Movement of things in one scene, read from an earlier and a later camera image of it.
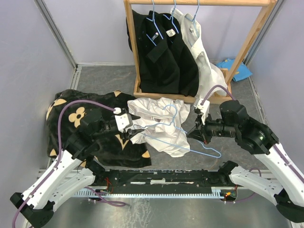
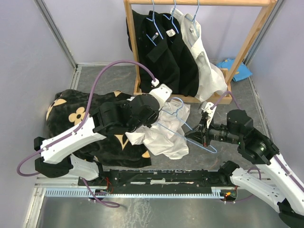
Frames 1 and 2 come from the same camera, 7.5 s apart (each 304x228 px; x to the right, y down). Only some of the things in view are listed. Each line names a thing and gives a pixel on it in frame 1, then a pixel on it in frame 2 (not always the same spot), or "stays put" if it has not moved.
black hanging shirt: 156,53 stays put
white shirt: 161,119 stays put
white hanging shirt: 212,82 stays put
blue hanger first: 156,25 stays put
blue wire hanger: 173,124 to 183,123
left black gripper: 130,133 to 148,124
